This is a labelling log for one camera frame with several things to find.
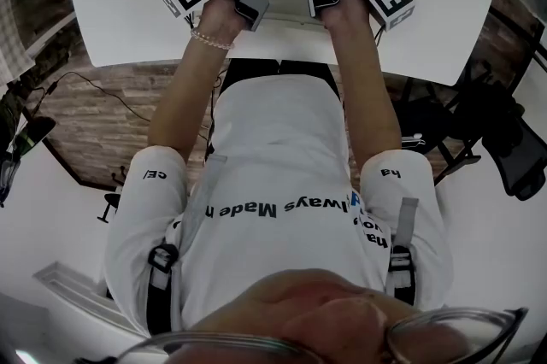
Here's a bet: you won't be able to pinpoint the white printed shirt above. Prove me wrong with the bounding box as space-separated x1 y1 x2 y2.
103 73 455 334

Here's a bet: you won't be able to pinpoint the person's left forearm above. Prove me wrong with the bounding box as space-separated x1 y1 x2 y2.
148 0 245 163

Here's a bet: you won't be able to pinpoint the thin-rimmed glasses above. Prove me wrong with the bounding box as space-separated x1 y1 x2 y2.
114 305 530 364

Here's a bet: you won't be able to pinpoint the black trousers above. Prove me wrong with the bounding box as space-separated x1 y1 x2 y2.
221 58 344 102

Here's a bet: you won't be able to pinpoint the small black stand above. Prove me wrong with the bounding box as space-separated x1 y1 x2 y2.
96 165 128 225

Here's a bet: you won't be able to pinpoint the person's right forearm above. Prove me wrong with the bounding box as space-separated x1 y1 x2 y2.
321 0 403 172

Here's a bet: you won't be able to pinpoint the checked grey cloth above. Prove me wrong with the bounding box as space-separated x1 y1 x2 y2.
0 0 36 86

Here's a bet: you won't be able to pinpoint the clear bead bracelet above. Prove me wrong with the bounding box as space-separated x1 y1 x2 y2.
189 26 237 52

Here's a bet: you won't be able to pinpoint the black office chair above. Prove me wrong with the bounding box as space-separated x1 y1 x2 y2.
480 85 547 202

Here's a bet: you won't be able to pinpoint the black table frame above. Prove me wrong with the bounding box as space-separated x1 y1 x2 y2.
391 5 544 187

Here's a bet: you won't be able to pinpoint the person's face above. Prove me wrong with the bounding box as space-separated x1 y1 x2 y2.
164 267 486 364

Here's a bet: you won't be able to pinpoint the black floor cable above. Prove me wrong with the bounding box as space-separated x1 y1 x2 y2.
23 70 151 125

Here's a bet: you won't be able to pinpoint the grey and black harness strap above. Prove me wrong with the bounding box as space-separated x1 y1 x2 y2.
146 241 180 334
385 197 421 307

